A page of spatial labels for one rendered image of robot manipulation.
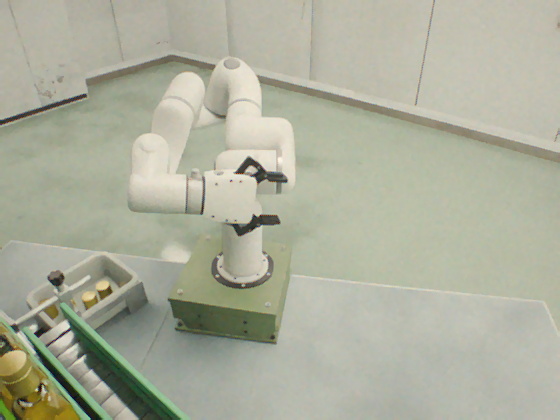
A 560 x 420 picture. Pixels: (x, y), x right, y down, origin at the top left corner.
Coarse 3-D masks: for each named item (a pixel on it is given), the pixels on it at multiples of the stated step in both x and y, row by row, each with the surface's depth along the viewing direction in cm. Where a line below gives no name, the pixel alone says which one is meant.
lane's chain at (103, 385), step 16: (64, 336) 81; (64, 352) 77; (80, 352) 78; (80, 368) 75; (96, 368) 75; (80, 384) 72; (96, 384) 72; (112, 384) 72; (96, 400) 70; (112, 400) 70; (128, 400) 70; (112, 416) 67; (128, 416) 67; (144, 416) 68
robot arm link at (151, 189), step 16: (144, 144) 75; (160, 144) 76; (144, 160) 74; (160, 160) 75; (144, 176) 73; (160, 176) 74; (176, 176) 75; (128, 192) 72; (144, 192) 72; (160, 192) 72; (176, 192) 73; (144, 208) 73; (160, 208) 74; (176, 208) 74
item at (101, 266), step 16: (96, 256) 107; (112, 256) 106; (64, 272) 101; (80, 272) 104; (96, 272) 108; (112, 272) 108; (128, 272) 102; (48, 288) 98; (80, 288) 105; (112, 288) 106; (128, 288) 98; (32, 304) 92; (80, 304) 102; (96, 304) 93; (48, 320) 89
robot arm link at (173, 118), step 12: (168, 96) 88; (156, 108) 88; (168, 108) 86; (180, 108) 87; (192, 108) 90; (156, 120) 88; (168, 120) 87; (180, 120) 87; (192, 120) 90; (156, 132) 89; (168, 132) 89; (180, 132) 89; (180, 144) 90; (180, 156) 90
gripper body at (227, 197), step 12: (204, 180) 76; (216, 180) 75; (228, 180) 76; (240, 180) 76; (252, 180) 77; (204, 192) 75; (216, 192) 76; (228, 192) 77; (240, 192) 77; (252, 192) 78; (204, 204) 75; (216, 204) 77; (228, 204) 78; (240, 204) 78; (252, 204) 79; (204, 216) 78; (216, 216) 78; (228, 216) 79; (240, 216) 80
